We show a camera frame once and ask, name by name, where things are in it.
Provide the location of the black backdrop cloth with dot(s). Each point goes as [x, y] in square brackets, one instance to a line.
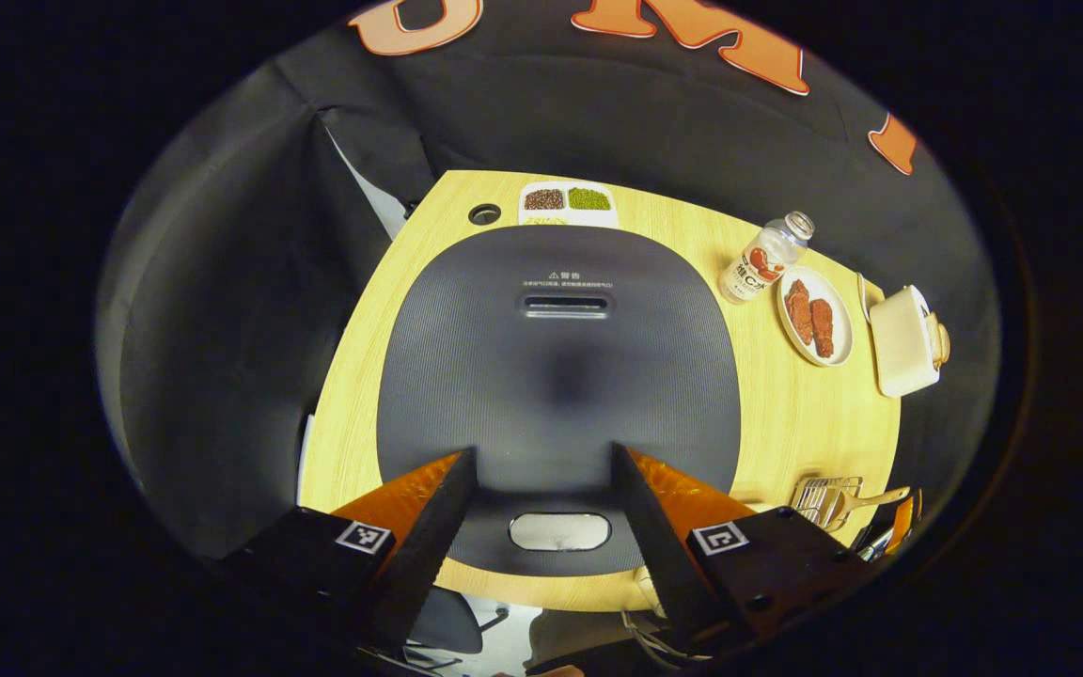
[222, 329]

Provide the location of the black rice cooker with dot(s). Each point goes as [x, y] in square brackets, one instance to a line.
[551, 395]

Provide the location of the clear drink bottle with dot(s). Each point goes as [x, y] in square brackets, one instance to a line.
[762, 263]

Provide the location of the round black table grommet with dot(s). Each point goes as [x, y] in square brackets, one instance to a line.
[484, 213]

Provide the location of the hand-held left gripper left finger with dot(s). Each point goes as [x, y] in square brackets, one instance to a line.
[429, 545]

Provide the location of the toast slice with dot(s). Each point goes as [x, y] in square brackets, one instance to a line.
[941, 343]

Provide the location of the white divided bean tray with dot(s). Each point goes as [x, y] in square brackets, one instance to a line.
[568, 216]

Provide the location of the white toaster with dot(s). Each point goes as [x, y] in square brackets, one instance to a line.
[899, 343]

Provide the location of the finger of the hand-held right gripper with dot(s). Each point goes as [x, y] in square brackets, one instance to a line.
[906, 522]

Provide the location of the wooden spoon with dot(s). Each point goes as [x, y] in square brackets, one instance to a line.
[866, 500]

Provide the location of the black office chair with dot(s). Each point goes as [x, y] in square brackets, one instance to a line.
[447, 625]

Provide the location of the white round plate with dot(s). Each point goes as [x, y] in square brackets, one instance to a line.
[840, 324]

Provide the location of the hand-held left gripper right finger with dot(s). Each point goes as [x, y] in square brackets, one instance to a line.
[664, 555]

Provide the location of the red meat piece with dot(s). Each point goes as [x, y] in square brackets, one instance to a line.
[798, 315]
[823, 329]

